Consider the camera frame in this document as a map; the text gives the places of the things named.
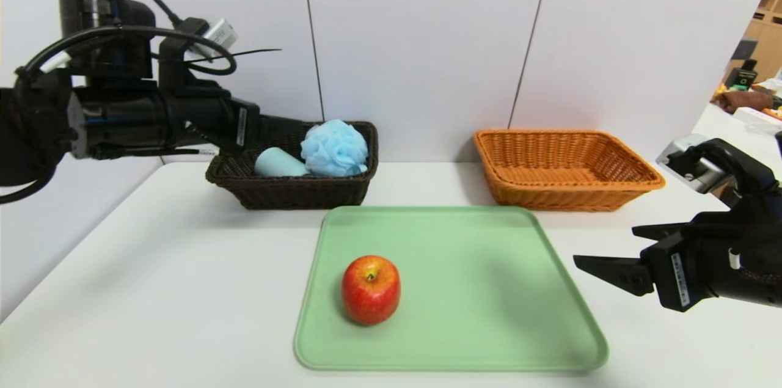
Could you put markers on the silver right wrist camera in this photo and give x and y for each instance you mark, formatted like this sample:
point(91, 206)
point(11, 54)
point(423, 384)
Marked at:
point(693, 168)

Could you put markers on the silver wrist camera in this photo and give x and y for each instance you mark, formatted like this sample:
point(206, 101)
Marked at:
point(221, 33)
point(693, 168)

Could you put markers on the red apple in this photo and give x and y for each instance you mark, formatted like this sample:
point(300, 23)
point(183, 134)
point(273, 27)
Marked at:
point(371, 293)

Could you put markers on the light blue mesh bath pouf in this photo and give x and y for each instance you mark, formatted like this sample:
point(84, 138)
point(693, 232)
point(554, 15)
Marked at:
point(335, 150)

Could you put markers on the orange wicker basket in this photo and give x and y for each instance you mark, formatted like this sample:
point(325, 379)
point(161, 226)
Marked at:
point(550, 198)

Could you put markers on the dark brown wicker basket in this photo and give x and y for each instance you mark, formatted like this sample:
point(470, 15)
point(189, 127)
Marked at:
point(293, 192)

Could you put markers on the wooden shelf unit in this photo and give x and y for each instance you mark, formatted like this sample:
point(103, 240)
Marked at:
point(767, 46)

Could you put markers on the dark grey panel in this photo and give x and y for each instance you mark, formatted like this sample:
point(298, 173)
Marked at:
point(742, 50)

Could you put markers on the black device with green mark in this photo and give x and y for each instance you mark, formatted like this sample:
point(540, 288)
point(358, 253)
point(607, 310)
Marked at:
point(742, 78)

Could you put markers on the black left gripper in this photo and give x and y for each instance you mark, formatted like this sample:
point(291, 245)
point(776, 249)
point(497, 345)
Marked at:
point(242, 127)

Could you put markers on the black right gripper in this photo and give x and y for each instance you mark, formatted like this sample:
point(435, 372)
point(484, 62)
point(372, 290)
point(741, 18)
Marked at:
point(677, 273)

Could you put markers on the brown cloth bundle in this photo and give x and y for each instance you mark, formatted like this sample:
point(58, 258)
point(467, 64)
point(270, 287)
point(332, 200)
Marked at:
point(742, 101)

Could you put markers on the white side table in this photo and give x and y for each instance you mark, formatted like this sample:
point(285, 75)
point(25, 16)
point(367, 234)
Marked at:
point(721, 122)

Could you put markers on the white flat box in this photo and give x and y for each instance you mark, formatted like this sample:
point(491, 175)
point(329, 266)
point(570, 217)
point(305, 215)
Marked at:
point(748, 115)

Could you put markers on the light green plastic tray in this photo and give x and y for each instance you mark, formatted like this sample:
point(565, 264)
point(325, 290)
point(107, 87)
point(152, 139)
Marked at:
point(458, 314)

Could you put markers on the blue-grey plastic cup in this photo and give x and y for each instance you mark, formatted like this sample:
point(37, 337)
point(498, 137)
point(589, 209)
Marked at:
point(278, 163)

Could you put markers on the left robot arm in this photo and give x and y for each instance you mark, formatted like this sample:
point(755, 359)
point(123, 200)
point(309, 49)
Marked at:
point(30, 131)

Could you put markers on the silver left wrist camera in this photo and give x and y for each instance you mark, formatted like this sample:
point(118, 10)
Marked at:
point(221, 33)

